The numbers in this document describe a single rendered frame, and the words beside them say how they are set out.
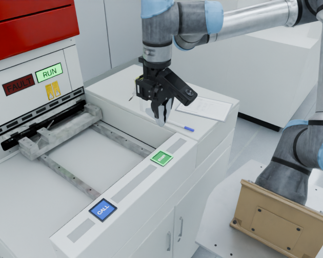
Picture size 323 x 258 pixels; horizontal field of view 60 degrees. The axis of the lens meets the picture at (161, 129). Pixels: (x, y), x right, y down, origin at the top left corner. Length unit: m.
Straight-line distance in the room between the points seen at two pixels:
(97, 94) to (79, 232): 0.69
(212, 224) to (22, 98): 0.84
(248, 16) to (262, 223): 0.59
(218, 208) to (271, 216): 0.21
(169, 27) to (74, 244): 0.57
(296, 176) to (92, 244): 0.58
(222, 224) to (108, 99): 0.70
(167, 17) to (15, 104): 0.73
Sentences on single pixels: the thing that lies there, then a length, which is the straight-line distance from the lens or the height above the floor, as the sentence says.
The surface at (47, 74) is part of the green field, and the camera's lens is 1.23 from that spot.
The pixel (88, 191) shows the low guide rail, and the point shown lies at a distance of 1.01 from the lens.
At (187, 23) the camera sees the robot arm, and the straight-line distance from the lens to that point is 0.69.
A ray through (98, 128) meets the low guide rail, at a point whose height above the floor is 0.85.
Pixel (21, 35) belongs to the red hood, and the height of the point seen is 1.28.
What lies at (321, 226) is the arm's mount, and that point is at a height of 0.99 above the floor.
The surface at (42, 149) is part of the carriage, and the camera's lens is 1.19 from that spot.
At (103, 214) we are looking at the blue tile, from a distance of 0.80.
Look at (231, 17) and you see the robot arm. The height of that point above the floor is 1.38.
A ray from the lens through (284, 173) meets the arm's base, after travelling 0.89.
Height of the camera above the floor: 1.60
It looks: 37 degrees down
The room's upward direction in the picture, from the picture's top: straight up
